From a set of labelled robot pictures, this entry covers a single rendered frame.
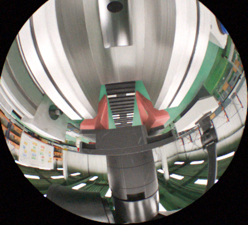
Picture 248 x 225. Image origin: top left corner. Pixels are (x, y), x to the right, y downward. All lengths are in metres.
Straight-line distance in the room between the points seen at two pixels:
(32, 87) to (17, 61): 0.05
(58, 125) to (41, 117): 0.05
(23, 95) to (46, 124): 0.07
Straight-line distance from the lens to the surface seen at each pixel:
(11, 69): 0.15
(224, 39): 0.17
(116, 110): 0.16
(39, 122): 0.15
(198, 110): 0.44
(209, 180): 0.52
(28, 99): 0.16
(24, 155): 3.09
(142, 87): 0.16
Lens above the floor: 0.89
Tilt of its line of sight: 40 degrees down
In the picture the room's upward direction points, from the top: 172 degrees clockwise
